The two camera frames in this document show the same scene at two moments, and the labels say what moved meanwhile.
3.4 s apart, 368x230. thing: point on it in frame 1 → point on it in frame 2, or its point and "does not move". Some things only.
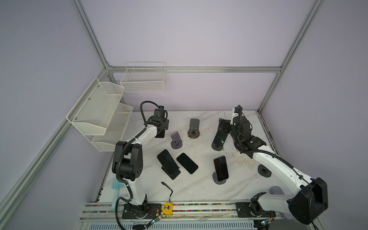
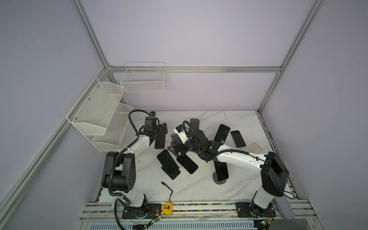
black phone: [187, 163] does not move
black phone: [220, 164] does not move
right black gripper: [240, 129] → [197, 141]
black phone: [167, 162] does not move
